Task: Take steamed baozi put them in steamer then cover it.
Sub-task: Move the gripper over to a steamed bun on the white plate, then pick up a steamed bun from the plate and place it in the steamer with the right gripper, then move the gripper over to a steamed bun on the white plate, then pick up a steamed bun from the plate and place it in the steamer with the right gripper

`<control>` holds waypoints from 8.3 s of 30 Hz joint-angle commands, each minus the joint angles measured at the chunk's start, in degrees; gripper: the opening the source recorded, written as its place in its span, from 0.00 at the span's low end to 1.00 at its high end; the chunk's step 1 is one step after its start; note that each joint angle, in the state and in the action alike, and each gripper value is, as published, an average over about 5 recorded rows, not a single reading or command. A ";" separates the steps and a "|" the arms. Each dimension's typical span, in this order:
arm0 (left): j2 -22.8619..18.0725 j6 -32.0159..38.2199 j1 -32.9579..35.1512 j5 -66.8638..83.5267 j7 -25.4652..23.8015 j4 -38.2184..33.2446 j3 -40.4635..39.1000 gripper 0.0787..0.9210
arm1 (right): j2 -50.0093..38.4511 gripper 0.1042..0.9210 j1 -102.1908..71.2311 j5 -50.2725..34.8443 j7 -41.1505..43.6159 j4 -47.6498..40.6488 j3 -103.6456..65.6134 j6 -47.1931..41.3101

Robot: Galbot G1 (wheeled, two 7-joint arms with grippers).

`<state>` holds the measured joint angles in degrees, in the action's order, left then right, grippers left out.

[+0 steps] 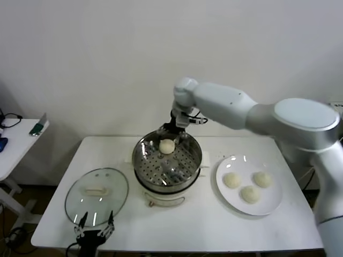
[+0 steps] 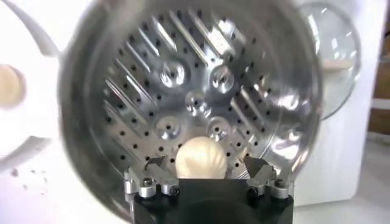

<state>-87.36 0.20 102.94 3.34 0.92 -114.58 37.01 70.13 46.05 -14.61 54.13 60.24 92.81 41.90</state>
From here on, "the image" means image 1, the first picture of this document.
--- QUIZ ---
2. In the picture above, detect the white cable with black adapter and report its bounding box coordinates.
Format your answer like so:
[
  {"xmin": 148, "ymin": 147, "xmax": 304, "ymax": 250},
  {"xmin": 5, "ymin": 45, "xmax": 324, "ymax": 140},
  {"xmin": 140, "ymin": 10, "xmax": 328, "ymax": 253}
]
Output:
[{"xmin": 300, "ymin": 165, "xmax": 315, "ymax": 179}]

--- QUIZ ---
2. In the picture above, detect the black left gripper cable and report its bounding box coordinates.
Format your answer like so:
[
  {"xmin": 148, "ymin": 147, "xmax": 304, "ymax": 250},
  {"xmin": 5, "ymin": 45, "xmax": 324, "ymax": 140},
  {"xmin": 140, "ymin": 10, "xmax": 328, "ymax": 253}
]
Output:
[{"xmin": 65, "ymin": 241, "xmax": 79, "ymax": 257}]

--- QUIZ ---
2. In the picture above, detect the white round plate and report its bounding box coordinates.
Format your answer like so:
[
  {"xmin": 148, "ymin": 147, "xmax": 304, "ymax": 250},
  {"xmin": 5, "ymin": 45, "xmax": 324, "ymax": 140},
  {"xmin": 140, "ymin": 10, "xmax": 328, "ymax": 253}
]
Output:
[{"xmin": 215, "ymin": 154, "xmax": 284, "ymax": 216}]

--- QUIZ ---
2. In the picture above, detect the white steamed baozi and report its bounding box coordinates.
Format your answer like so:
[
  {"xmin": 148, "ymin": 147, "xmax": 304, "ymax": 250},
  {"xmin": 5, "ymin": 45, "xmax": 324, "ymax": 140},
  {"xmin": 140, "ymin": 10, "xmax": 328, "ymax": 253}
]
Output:
[
  {"xmin": 223, "ymin": 172, "xmax": 241, "ymax": 189},
  {"xmin": 252, "ymin": 171, "xmax": 273, "ymax": 187},
  {"xmin": 159, "ymin": 139, "xmax": 176, "ymax": 155},
  {"xmin": 240, "ymin": 186, "xmax": 261, "ymax": 204}
]

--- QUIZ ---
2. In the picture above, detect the perforated steel steamer basket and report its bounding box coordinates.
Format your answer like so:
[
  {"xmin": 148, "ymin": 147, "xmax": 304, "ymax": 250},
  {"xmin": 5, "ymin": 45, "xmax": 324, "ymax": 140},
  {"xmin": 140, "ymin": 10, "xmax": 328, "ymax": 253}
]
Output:
[{"xmin": 131, "ymin": 129, "xmax": 202, "ymax": 193}]

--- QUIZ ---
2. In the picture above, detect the white side table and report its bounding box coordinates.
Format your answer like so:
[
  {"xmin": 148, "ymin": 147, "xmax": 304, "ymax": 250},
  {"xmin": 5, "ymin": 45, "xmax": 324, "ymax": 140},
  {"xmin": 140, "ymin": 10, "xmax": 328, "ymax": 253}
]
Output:
[{"xmin": 0, "ymin": 119, "xmax": 50, "ymax": 223}]

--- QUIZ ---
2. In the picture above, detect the black floor cable bundle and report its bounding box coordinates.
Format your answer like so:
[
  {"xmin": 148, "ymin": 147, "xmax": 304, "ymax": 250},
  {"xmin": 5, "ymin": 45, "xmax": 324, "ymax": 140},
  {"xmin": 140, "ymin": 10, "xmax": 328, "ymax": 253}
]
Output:
[{"xmin": 0, "ymin": 226, "xmax": 34, "ymax": 250}]

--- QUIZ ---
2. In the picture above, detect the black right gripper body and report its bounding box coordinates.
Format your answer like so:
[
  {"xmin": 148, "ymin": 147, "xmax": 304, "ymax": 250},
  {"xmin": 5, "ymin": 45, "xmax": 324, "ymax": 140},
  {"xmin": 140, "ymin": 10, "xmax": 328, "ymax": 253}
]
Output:
[{"xmin": 163, "ymin": 109, "xmax": 188, "ymax": 139}]

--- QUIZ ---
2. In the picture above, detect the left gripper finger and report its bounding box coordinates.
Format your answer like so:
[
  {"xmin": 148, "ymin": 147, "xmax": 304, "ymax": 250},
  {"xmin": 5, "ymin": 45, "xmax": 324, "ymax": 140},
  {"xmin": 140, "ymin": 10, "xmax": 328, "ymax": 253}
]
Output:
[
  {"xmin": 73, "ymin": 211, "xmax": 88, "ymax": 239},
  {"xmin": 98, "ymin": 210, "xmax": 116, "ymax": 238}
]

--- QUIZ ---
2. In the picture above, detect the cream electric cooker base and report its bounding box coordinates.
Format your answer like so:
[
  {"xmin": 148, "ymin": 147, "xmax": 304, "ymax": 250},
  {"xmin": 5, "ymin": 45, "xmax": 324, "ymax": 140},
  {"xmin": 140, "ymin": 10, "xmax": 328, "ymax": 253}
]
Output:
[{"xmin": 124, "ymin": 148, "xmax": 210, "ymax": 208}]

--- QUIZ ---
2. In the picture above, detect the black cable with plug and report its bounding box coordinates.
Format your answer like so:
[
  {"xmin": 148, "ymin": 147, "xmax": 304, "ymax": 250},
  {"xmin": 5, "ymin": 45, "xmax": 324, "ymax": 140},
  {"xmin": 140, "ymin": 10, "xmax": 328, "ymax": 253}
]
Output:
[{"xmin": 0, "ymin": 114, "xmax": 23, "ymax": 129}]

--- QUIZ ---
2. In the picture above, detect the thin black hanging cable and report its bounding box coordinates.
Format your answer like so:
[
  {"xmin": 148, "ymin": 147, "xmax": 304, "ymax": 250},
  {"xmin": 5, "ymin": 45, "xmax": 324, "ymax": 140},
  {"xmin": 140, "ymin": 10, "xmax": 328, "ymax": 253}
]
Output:
[{"xmin": 302, "ymin": 170, "xmax": 318, "ymax": 191}]

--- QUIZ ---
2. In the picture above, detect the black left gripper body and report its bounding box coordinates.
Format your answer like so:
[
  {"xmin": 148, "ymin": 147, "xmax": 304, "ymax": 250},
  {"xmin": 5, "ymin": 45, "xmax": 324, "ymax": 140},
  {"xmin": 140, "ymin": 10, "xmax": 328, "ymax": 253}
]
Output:
[{"xmin": 76, "ymin": 229, "xmax": 107, "ymax": 257}]

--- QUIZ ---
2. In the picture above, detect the glass lid with cream handle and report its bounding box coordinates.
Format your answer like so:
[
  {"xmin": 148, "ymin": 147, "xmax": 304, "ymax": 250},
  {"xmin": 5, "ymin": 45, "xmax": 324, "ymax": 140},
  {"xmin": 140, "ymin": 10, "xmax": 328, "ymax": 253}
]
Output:
[{"xmin": 64, "ymin": 168, "xmax": 129, "ymax": 228}]

